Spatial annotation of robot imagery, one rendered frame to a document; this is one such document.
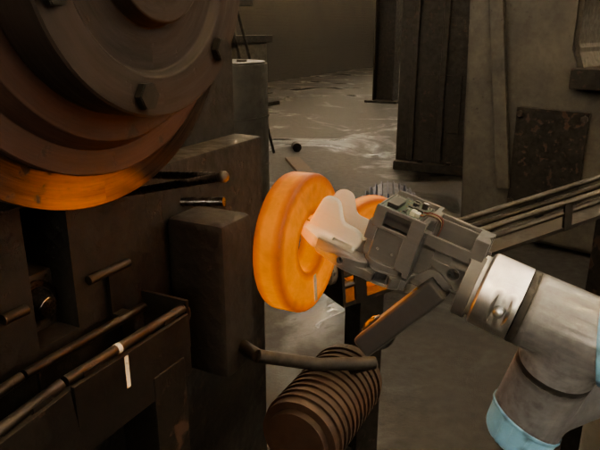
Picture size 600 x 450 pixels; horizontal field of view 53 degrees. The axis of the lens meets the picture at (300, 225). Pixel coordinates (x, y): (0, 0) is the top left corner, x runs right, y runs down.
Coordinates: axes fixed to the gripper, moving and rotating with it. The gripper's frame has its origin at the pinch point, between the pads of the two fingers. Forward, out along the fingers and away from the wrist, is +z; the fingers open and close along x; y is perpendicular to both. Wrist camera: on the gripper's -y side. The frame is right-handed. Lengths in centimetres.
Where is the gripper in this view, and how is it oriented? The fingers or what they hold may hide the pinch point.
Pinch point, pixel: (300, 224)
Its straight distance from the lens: 68.0
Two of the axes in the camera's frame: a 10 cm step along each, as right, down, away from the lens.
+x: -4.5, 2.5, -8.6
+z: -8.5, -3.9, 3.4
